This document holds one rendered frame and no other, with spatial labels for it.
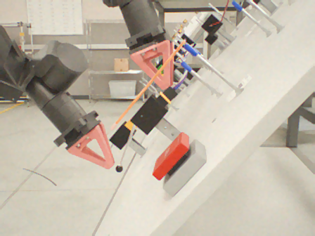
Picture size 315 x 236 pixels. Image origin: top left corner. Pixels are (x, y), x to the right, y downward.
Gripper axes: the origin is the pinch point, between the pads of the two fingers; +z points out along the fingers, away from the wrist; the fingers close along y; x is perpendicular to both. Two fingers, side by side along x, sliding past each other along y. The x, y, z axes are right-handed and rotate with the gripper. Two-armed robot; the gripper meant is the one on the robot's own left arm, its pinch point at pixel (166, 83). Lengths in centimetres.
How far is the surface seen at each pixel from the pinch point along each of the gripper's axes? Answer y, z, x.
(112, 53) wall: 724, -100, 188
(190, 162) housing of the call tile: -25.6, 8.4, -2.8
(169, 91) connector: -3.2, 1.5, -0.5
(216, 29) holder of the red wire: 50, -9, -14
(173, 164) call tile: -25.4, 8.1, -0.9
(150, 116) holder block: -4.3, 4.3, 4.0
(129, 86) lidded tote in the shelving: 683, -15, 169
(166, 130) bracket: -3.0, 7.6, 2.6
